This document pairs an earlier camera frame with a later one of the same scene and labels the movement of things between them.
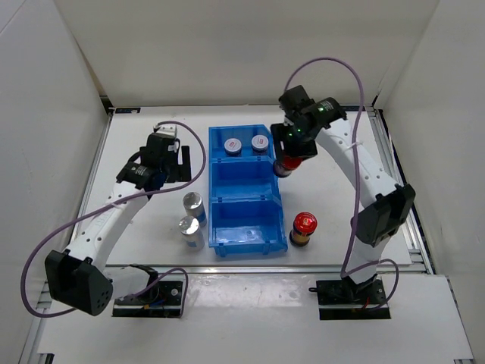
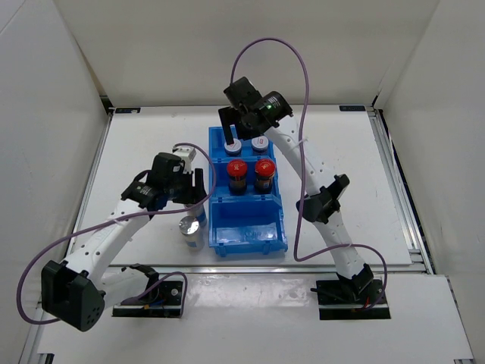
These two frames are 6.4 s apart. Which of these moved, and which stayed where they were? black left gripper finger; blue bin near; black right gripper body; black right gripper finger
Moved: black right gripper finger; black left gripper finger; black right gripper body
Stayed: blue bin near
